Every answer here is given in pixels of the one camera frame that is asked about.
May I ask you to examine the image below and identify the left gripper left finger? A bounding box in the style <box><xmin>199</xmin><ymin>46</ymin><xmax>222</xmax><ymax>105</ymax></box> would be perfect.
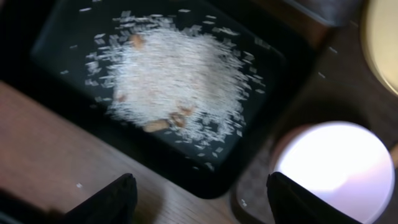
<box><xmin>62</xmin><ymin>173</ymin><xmax>137</xmax><ymax>224</ymax></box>

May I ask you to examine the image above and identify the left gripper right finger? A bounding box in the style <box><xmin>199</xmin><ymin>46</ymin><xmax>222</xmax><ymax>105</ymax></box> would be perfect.
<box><xmin>267</xmin><ymin>172</ymin><xmax>361</xmax><ymax>224</ymax></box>

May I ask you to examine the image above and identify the white bowl with rice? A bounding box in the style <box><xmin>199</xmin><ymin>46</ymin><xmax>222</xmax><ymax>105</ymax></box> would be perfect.
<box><xmin>270</xmin><ymin>121</ymin><xmax>397</xmax><ymax>223</ymax></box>

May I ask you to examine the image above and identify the yellow plate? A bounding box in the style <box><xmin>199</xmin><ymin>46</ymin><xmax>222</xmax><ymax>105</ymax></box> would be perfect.
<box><xmin>360</xmin><ymin>0</ymin><xmax>397</xmax><ymax>95</ymax></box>

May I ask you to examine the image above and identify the black waste tray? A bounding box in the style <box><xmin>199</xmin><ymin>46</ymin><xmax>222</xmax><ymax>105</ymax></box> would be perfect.
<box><xmin>1</xmin><ymin>0</ymin><xmax>315</xmax><ymax>199</ymax></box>

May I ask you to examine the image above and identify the dark brown serving tray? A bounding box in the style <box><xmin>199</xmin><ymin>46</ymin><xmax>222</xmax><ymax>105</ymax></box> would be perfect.
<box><xmin>230</xmin><ymin>19</ymin><xmax>397</xmax><ymax>223</ymax></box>

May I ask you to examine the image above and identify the spilled rice pile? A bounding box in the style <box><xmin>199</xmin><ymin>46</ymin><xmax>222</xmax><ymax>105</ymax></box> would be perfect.
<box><xmin>86</xmin><ymin>11</ymin><xmax>266</xmax><ymax>170</ymax></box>

